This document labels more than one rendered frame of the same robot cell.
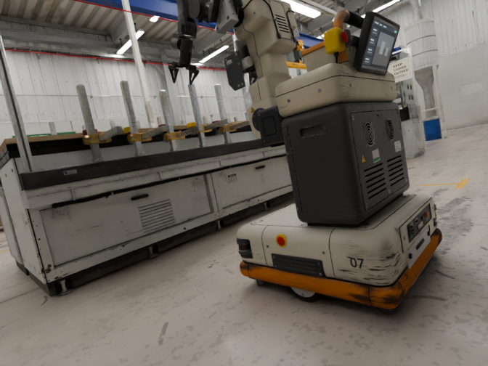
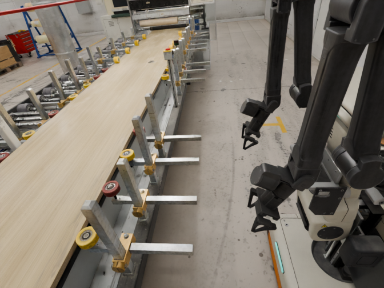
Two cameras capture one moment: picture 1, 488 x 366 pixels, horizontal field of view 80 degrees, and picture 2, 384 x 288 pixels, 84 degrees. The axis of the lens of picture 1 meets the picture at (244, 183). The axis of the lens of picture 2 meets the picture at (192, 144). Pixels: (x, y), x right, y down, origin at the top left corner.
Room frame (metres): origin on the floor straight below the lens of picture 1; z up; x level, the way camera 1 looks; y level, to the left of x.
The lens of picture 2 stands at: (1.30, 0.59, 1.66)
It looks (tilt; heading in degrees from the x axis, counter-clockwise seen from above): 37 degrees down; 323
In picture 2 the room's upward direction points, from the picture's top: 7 degrees counter-clockwise
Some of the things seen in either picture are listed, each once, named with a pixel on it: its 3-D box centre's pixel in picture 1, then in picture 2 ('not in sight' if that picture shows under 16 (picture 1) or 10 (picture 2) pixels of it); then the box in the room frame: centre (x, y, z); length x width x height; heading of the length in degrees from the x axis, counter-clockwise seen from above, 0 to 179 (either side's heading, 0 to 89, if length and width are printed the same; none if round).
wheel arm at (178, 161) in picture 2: (209, 127); (162, 162); (2.16, 0.17, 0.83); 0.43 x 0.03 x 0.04; 44
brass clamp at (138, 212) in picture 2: (174, 136); (141, 203); (2.02, 0.41, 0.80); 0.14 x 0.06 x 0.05; 134
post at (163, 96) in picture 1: (169, 125); (136, 197); (2.01, 0.42, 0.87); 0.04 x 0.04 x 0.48; 44
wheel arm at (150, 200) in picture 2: (181, 134); (154, 200); (1.99, 0.35, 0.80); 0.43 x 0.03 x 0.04; 44
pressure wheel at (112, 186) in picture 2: not in sight; (113, 193); (2.13, 0.49, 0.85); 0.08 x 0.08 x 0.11
